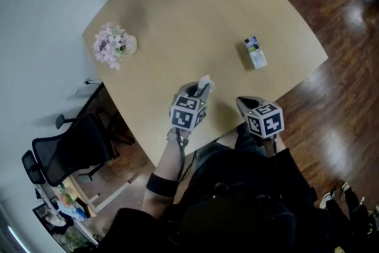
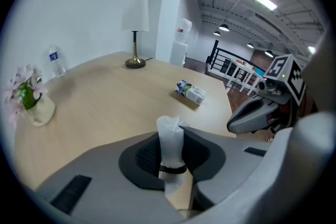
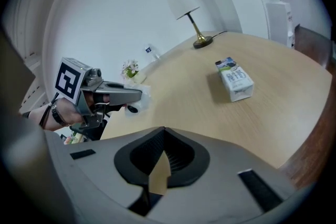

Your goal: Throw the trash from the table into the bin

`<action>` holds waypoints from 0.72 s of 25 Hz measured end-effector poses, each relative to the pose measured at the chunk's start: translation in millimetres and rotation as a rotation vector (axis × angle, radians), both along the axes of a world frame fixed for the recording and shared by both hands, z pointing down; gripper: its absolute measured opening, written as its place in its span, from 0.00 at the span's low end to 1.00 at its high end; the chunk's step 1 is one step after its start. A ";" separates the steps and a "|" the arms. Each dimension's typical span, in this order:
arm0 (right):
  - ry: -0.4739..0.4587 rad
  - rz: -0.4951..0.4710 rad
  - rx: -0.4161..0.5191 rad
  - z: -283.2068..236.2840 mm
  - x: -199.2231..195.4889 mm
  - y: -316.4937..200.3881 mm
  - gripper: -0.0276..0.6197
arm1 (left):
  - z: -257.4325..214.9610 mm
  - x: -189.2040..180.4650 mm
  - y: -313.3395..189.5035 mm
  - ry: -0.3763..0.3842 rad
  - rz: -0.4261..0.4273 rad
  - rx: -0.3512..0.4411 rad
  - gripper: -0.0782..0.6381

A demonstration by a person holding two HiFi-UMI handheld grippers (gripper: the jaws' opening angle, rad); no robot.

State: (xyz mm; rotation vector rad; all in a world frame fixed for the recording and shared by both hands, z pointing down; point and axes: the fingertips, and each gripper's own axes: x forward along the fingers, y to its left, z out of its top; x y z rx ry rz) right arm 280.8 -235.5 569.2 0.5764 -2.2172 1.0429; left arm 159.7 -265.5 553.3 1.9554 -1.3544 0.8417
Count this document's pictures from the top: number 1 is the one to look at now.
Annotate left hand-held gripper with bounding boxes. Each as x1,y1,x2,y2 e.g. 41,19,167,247
169,83,216,132

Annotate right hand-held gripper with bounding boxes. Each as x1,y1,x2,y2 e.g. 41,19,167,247
235,95,285,139

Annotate white tissue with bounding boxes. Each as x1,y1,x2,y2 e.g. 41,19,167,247
197,74,214,92

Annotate small milk carton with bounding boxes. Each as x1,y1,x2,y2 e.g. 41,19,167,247
243,36,268,70

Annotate person's left forearm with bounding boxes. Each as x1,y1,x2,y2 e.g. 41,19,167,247
140,130,193,214

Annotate person's right forearm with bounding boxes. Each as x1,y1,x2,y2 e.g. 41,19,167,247
266,134,287,158

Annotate beige wooden table edge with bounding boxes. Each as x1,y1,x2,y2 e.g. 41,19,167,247
82,0,329,169

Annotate pink flowers in white pot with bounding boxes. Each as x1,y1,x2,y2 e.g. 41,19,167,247
92,23,138,71

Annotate person's black top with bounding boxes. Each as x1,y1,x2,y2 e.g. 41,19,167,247
97,146,335,253

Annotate black office chair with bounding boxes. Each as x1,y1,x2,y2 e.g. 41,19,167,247
21,111,136,187

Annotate black trouser legs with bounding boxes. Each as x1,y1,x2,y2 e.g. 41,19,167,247
325,186,379,253

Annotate small white-legged desk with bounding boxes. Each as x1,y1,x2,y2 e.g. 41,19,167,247
50,177,131,217

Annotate pile of colourful desk clutter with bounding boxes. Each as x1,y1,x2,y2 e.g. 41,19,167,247
54,183,89,220

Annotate silver bracelet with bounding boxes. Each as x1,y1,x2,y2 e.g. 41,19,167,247
166,129,190,146

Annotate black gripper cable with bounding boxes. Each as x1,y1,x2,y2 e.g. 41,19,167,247
176,129,198,184

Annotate white wall socket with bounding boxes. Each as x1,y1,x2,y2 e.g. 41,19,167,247
73,77,92,97

